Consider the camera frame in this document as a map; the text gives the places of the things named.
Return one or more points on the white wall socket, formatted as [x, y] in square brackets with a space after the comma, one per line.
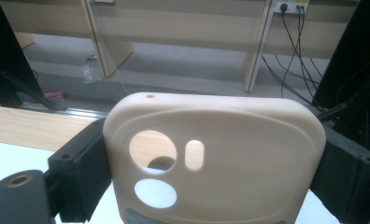
[292, 6]

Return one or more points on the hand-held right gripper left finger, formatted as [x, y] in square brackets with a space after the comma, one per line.
[80, 174]

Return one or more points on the pink packet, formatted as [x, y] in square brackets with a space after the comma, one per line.
[50, 95]

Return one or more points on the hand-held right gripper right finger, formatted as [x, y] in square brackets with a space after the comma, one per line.
[348, 180]

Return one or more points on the black curtain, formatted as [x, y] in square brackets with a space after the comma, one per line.
[8, 40]
[354, 46]

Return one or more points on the white table board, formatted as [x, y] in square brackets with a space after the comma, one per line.
[15, 158]

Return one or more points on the clear plastic bottle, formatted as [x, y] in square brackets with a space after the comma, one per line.
[88, 74]

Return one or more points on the aluminium floor rail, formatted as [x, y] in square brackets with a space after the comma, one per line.
[74, 111]

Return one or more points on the black tripod stand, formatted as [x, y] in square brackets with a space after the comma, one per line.
[357, 115]
[27, 93]

